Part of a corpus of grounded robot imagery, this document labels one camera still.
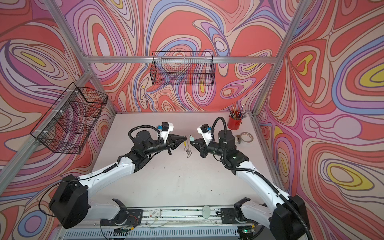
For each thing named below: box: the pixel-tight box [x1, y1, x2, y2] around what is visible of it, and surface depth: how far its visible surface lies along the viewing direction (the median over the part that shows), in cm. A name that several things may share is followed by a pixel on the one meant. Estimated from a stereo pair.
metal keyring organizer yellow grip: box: [184, 135, 192, 158], surface depth 72 cm
